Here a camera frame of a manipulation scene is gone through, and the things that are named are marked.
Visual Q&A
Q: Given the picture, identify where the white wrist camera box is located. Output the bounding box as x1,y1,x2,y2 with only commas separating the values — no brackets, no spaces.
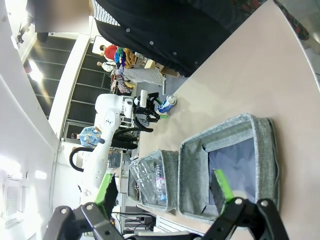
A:
138,89,149,108

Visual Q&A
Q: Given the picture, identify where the bystander in blue floral shirt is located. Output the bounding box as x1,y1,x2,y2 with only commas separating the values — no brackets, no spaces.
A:
71,125,103,149

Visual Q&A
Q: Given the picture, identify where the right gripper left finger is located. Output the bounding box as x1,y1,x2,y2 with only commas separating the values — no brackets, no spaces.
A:
43,172,126,240

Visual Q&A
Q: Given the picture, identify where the brown cardboard box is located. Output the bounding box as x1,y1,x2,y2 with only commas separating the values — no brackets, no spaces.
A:
159,63,181,78

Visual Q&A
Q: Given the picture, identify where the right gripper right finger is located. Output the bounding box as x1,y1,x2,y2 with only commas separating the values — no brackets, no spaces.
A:
202,169,291,240

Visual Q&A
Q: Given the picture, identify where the large clear plastic bottle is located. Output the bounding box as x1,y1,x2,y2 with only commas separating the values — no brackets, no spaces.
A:
129,158,163,207

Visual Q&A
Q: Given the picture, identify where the grey fabric basket labelled Can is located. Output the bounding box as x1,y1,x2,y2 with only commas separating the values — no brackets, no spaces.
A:
177,113,281,224

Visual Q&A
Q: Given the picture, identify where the crushed blue drink can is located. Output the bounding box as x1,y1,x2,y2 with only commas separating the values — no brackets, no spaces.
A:
156,94,177,114

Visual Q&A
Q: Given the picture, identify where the small pink-label plastic bottle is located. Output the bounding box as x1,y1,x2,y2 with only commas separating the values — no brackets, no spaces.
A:
155,163,168,202

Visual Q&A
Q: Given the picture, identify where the colourful clothes pile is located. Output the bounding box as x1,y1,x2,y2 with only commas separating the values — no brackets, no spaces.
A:
104,44,139,70

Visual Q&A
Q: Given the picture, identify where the checkered cloth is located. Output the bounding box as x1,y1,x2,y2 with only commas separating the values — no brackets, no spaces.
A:
123,66,161,85

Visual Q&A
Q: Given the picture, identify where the grey fabric basket labelled Plastic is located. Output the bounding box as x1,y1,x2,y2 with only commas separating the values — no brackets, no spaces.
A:
126,149,180,211

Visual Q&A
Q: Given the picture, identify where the person in black cardigan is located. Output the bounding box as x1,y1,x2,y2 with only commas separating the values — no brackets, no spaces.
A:
91,0,251,79

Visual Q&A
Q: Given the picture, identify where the white metal stand pole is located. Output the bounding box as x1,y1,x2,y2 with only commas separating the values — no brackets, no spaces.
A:
159,74,168,95

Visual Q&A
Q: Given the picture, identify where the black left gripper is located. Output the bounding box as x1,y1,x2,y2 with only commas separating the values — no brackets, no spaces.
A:
133,91,170,123

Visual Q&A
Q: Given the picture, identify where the black corrugated cable hose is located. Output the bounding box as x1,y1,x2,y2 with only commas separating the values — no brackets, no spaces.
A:
69,109,154,173

